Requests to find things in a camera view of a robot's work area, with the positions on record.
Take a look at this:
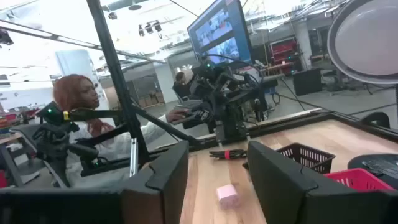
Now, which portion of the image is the black chair back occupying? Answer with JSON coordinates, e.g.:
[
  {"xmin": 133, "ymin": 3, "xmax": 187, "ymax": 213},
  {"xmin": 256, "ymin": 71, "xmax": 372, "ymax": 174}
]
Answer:
[{"xmin": 360, "ymin": 111, "xmax": 391, "ymax": 129}]

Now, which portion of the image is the red mesh basket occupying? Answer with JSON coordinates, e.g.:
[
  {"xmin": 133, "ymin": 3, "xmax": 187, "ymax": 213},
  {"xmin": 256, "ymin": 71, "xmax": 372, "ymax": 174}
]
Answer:
[{"xmin": 323, "ymin": 168, "xmax": 396, "ymax": 192}]

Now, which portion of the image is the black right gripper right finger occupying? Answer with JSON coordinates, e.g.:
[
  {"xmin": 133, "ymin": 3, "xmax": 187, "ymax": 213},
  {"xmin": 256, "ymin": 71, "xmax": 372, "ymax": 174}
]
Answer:
[{"xmin": 247, "ymin": 140, "xmax": 318, "ymax": 224}]

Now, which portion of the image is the black aluminium table frame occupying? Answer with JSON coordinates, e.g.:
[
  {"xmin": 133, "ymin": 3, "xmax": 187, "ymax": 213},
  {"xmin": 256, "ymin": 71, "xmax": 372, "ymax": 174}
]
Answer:
[{"xmin": 74, "ymin": 0, "xmax": 398, "ymax": 179}]

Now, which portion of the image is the black mesh basket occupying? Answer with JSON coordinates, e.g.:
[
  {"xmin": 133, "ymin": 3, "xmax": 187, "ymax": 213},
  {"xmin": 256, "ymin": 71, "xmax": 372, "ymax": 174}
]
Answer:
[{"xmin": 275, "ymin": 142, "xmax": 336, "ymax": 175}]

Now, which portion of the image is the red tool cabinet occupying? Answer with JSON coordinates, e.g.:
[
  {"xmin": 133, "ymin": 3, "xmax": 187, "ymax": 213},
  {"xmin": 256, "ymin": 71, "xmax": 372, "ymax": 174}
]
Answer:
[{"xmin": 269, "ymin": 36, "xmax": 301, "ymax": 75}]

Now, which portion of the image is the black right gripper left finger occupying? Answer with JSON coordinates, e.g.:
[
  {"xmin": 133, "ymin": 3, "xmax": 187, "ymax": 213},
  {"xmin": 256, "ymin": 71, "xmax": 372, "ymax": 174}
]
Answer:
[{"xmin": 121, "ymin": 140, "xmax": 190, "ymax": 224}]

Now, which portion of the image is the computer monitor blue screen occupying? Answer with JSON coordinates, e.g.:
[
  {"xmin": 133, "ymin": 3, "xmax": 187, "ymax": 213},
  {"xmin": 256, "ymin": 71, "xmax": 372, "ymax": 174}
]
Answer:
[{"xmin": 187, "ymin": 0, "xmax": 254, "ymax": 68}]

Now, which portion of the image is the black box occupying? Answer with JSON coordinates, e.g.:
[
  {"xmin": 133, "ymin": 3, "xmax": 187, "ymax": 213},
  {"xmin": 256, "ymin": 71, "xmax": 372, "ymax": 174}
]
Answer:
[{"xmin": 292, "ymin": 67, "xmax": 323, "ymax": 96}]

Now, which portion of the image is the pink wall charger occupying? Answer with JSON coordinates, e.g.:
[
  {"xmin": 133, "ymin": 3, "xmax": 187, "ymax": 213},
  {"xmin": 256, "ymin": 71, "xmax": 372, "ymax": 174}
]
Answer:
[{"xmin": 216, "ymin": 184, "xmax": 240, "ymax": 208}]

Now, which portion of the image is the person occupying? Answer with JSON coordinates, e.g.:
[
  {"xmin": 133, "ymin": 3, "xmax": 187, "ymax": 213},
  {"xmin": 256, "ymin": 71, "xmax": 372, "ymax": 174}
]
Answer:
[
  {"xmin": 172, "ymin": 72, "xmax": 191, "ymax": 100},
  {"xmin": 52, "ymin": 73, "xmax": 189, "ymax": 189}
]

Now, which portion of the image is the black desk lamp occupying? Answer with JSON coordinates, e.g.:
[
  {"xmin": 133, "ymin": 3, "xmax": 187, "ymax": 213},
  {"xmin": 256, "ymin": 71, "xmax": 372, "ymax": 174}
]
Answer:
[{"xmin": 326, "ymin": 0, "xmax": 398, "ymax": 189}]

